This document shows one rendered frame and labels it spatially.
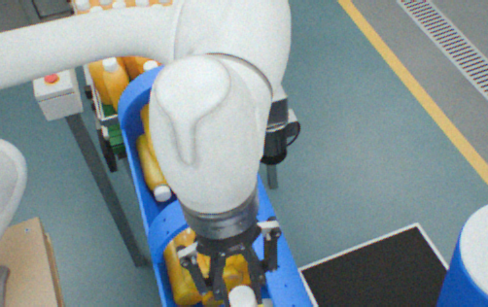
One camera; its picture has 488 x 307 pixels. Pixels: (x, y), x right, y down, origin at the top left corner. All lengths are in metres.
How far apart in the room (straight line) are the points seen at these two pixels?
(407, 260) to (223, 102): 1.94
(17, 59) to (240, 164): 0.28
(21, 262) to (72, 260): 1.28
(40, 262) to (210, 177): 0.93
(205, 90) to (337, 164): 2.33
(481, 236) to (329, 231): 1.26
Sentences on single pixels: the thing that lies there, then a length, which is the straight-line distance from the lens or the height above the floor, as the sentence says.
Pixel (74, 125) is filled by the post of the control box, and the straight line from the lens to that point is 1.98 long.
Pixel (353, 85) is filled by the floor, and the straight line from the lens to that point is 3.20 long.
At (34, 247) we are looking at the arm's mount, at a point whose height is 1.07.
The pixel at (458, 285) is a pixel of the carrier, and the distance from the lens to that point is 1.49.
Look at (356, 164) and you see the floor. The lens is 2.86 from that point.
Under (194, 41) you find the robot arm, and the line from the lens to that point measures 0.67.
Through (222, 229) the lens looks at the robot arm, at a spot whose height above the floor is 1.68.
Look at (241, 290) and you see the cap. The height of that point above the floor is 1.44.
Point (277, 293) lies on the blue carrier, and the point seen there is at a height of 1.21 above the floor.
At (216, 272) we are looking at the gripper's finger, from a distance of 0.81.
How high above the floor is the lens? 2.25
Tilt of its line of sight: 51 degrees down
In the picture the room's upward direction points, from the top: 8 degrees counter-clockwise
